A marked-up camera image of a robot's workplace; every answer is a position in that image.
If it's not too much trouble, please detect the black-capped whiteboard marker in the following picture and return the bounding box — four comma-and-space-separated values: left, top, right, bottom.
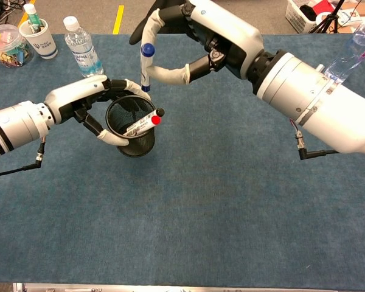
130, 108, 165, 130

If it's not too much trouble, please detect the pink-print clear water bottle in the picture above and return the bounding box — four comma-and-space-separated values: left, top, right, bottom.
324, 13, 365, 83

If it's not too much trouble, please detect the aluminium table edge rail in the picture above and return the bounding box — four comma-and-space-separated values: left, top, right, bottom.
12, 282, 347, 292

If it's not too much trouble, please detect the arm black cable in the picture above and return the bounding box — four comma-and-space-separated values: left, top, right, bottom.
0, 138, 46, 178
290, 118, 338, 161

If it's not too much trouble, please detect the black cup holder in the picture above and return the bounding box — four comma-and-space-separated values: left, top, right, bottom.
105, 94, 156, 158

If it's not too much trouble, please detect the black cable bundle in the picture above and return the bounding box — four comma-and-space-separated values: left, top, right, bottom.
0, 0, 21, 27

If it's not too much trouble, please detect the green-white marker in cup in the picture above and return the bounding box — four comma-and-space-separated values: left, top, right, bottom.
23, 3, 45, 33

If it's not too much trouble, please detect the white paper cup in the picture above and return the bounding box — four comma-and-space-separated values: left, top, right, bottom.
18, 18, 58, 60

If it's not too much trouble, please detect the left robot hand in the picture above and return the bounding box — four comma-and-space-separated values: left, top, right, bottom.
44, 75, 153, 147

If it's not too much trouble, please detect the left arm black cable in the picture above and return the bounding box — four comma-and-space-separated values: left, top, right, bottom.
0, 138, 46, 178

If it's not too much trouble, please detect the clear jar of clips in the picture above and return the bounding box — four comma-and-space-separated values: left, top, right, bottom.
0, 24, 34, 68

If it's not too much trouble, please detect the blue-label water bottle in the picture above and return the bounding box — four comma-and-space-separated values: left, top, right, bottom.
63, 16, 105, 80

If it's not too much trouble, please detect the blue felt table cover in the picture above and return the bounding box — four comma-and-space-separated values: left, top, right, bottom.
0, 33, 365, 288

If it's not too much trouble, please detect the black tripod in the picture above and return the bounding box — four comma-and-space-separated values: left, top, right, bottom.
310, 0, 347, 33

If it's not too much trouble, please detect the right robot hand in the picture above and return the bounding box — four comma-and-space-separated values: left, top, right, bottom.
129, 0, 264, 89

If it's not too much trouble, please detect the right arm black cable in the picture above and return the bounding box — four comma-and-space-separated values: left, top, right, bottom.
290, 118, 338, 161

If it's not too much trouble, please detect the yellow floor tape strip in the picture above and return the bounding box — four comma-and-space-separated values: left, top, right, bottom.
112, 5, 125, 35

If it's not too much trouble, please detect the red-capped whiteboard marker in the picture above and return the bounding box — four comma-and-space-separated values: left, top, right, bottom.
122, 116, 162, 137

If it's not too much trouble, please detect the white plastic basket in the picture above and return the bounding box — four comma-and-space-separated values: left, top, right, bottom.
285, 0, 326, 34

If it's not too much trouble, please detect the blue-capped whiteboard marker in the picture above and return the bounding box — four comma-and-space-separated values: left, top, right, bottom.
139, 43, 156, 92

